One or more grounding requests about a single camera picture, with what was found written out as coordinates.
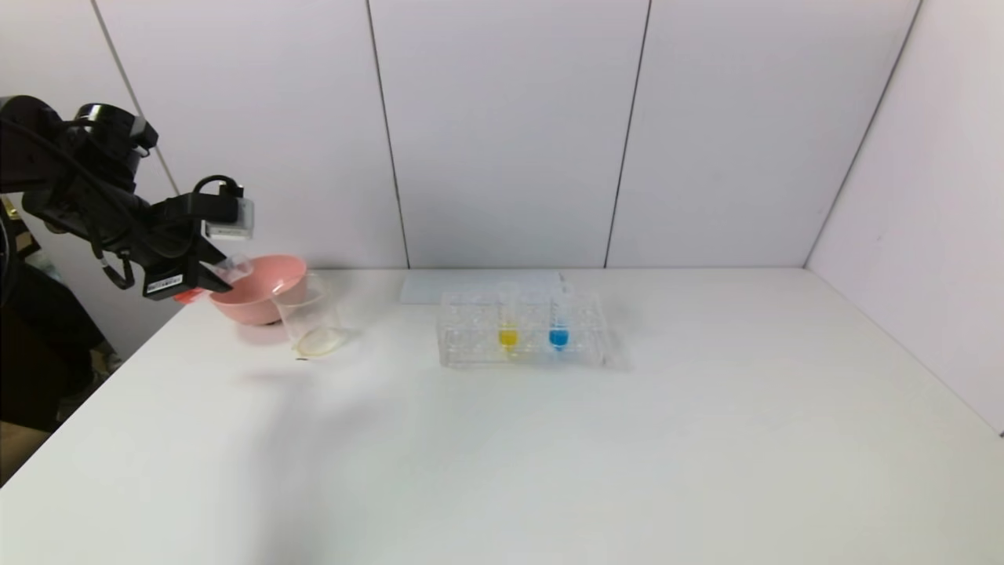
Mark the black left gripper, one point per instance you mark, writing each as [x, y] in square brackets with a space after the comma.
[167, 282]

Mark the test tube with red pigment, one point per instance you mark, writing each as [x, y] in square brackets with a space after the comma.
[188, 296]

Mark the black and orange left arm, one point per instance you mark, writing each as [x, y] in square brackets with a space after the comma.
[70, 180]

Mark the clear glass beaker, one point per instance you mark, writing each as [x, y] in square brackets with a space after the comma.
[314, 329]

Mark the test tube with yellow pigment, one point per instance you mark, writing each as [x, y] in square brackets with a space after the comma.
[508, 338]

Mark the test tube with blue pigment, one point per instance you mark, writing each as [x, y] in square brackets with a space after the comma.
[558, 337]

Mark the clear acrylic test tube rack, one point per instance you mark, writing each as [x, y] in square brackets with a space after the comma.
[584, 329]

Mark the pink plastic bowl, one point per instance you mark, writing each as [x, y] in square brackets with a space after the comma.
[263, 294]

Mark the dark background furniture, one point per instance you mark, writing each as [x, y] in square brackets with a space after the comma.
[39, 345]

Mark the yellow background object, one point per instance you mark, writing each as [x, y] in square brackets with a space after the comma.
[8, 209]

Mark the white paper sheet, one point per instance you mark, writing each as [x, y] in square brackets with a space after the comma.
[427, 289]

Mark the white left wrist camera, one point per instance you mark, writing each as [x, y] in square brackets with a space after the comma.
[231, 220]

